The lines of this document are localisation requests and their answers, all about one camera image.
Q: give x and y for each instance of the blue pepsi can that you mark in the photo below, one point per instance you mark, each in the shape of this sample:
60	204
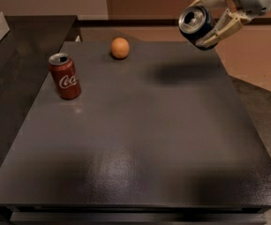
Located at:
194	23

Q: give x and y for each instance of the red coca-cola can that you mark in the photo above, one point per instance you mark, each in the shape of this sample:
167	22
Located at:
64	76

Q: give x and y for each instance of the orange fruit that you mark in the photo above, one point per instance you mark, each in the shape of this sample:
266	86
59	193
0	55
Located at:
120	48

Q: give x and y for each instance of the dark side table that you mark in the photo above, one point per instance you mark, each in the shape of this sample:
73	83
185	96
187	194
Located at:
24	54

